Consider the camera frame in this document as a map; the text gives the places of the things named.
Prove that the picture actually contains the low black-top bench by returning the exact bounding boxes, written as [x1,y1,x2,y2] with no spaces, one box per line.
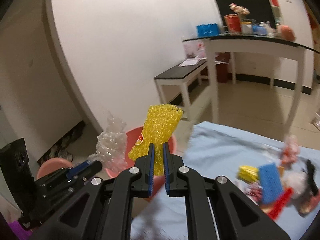
[154,59,207,121]

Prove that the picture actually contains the red tin container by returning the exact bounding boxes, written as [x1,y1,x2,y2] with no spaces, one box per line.
[224,14,241,34]

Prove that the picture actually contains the clear bubble wrap piece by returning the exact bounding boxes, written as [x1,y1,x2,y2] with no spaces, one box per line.
[87,111,127,172]

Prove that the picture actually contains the blue box on console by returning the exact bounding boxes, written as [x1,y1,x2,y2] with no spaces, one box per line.
[196,23,220,37]

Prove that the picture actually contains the white tall console table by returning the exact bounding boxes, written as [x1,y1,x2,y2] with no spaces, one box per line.
[183,35,319,134]

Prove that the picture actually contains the light blue table cloth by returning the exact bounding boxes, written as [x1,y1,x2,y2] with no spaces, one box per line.
[131,121,319,239]

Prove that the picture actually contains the dark red floor box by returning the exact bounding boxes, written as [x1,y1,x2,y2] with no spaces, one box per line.
[215,52,231,83]

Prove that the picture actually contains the black television screen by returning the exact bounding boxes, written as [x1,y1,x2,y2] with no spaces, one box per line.
[215,0,276,29]

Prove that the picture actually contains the black speaker box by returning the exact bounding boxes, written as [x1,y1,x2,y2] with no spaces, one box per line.
[1,138,37,214]

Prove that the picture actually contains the yellow foam net sleeve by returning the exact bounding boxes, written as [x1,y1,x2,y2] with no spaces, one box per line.
[128,103,183,176]

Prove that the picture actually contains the yellow folded plastic bag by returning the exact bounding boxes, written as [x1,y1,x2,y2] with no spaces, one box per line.
[238,165,259,183]

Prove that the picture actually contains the red white plastic bag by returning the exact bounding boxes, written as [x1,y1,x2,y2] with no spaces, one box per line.
[281,134,300,165]

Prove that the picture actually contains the pink plastic trash bin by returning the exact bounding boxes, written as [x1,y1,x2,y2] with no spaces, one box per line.
[105,126,178,199]

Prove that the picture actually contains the papers on bench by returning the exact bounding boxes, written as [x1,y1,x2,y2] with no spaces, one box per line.
[178,57,207,67]

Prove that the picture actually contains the orange ball ornament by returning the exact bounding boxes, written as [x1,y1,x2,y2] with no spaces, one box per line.
[280,25,296,42]

